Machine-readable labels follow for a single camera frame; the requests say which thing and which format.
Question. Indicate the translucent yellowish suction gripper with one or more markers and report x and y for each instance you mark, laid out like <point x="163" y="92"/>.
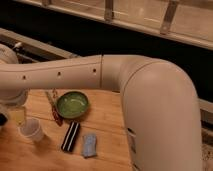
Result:
<point x="18" y="115"/>

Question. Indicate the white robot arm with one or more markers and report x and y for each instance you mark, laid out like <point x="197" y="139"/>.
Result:
<point x="159" y="101"/>

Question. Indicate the green ceramic bowl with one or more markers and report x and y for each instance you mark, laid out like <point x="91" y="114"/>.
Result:
<point x="72" y="104"/>

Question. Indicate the black object at table edge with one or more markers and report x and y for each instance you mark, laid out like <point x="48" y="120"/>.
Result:
<point x="3" y="119"/>

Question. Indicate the black white striped block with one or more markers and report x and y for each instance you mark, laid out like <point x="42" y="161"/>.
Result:
<point x="70" y="137"/>

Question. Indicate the white plug adapter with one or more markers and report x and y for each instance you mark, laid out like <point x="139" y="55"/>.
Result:
<point x="18" y="45"/>

